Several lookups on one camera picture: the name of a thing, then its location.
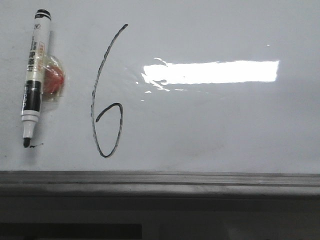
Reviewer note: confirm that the red magnet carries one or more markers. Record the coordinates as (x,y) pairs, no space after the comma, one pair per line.
(54,79)

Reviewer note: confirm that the white black whiteboard marker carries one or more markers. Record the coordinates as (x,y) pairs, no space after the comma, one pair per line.
(35,74)

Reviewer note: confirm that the white whiteboard with metal frame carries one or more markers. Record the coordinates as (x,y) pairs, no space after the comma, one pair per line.
(166,97)

